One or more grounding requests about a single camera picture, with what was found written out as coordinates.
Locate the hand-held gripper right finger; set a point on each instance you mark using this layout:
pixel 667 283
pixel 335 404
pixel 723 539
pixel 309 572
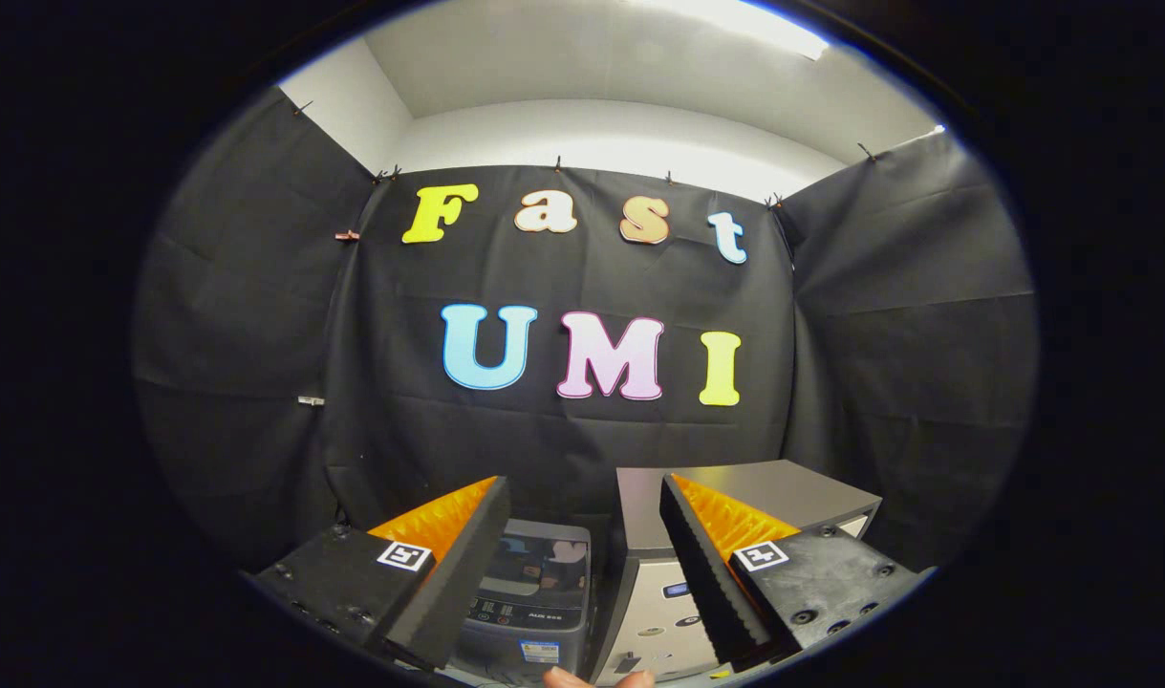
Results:
pixel 701 573

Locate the grey cabinet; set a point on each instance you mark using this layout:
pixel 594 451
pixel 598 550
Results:
pixel 644 516

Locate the black backdrop cloth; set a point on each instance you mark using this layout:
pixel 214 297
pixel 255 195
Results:
pixel 907 363

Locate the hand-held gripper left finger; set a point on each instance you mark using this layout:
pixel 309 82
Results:
pixel 467 573

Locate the grey top-load washing machine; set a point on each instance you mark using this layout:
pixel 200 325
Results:
pixel 539 583

